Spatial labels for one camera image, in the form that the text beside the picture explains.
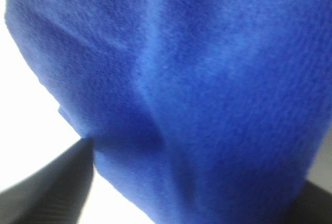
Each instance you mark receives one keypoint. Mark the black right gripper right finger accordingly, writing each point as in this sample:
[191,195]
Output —
[313,205]

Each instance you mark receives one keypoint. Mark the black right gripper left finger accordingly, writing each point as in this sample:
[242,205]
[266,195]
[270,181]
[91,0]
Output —
[56,193]

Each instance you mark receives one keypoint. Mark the blue towel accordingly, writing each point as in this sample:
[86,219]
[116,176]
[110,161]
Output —
[202,111]

